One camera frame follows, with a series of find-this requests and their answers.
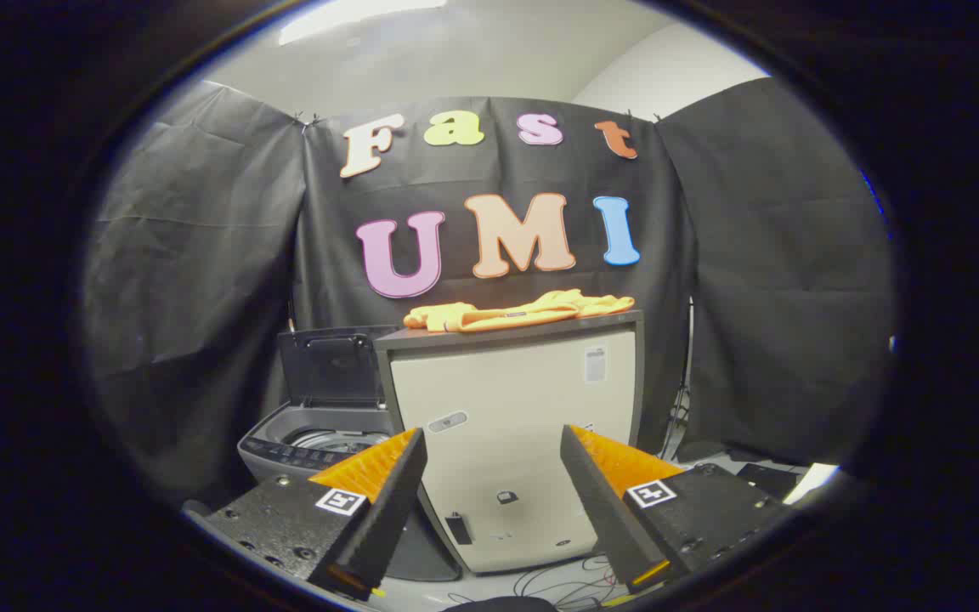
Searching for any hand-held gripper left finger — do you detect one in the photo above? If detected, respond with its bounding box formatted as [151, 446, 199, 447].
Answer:
[182, 428, 428, 603]

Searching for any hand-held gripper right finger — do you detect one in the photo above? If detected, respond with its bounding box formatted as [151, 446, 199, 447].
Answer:
[560, 424, 796, 596]

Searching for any grey washing machine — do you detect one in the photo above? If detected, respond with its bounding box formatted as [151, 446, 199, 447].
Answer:
[237, 399, 462, 583]

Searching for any orange button shirt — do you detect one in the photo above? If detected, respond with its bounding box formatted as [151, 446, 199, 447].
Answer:
[403, 289, 637, 333]

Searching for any beige cabinet with grey top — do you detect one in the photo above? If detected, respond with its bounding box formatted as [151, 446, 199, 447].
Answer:
[373, 310, 645, 575]

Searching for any black box on floor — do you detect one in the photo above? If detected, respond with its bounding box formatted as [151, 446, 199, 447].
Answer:
[736, 463, 801, 500]

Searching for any thin dark rod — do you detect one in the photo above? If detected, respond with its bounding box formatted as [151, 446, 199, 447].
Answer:
[683, 297, 696, 400]

